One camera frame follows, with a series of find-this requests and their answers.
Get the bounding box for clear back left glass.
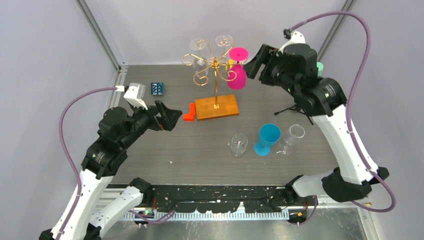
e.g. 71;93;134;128
189;38;209;77

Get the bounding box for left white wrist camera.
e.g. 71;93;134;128
123;83;148;110

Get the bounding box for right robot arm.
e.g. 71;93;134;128
243;43;389;205

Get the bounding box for gold wire glass rack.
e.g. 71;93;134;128
181;39;230;97

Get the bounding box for blue wine glass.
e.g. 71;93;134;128
254;123;281;157

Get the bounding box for clear stemmed wine glass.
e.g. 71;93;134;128
276;124;306;156

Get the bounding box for mint green microphone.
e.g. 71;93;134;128
316;62;324;77

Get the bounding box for wooden rack base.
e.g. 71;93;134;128
194;94;240;121

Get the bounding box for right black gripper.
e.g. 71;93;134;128
242;43;299;97

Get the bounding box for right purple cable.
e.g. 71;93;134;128
289;11;397;214

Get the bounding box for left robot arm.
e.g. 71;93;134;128
39;100;183;240

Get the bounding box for orange L-shaped block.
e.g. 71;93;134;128
183;102;196;122

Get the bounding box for purple cable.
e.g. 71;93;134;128
289;11;397;214
54;86;126;240

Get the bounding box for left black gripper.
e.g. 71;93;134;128
121;98;182;148

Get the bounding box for blue patterned small box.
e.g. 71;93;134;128
150;82;166;96

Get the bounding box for pink wine glass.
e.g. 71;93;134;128
227;47;249;90

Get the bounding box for clear textured wine glass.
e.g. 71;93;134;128
230;133;249;157

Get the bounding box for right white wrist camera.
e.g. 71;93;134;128
279;29;306;52

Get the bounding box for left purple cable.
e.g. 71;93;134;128
54;86;126;240

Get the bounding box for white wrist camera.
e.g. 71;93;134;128
279;29;306;52
123;83;148;110

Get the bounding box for clear back right glass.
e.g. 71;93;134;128
215;34;234;62

